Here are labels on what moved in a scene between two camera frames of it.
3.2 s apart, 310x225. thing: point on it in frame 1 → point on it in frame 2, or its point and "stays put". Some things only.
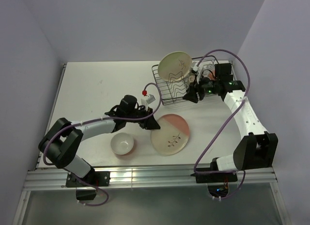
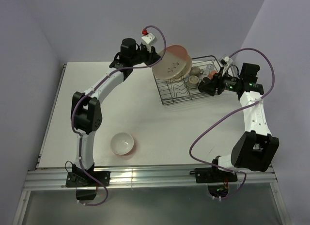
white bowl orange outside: x=122 y=143 stays put
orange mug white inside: x=212 y=75 stays put
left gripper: x=151 y=123 → x=152 y=55
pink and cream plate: x=172 y=136 → x=173 y=64
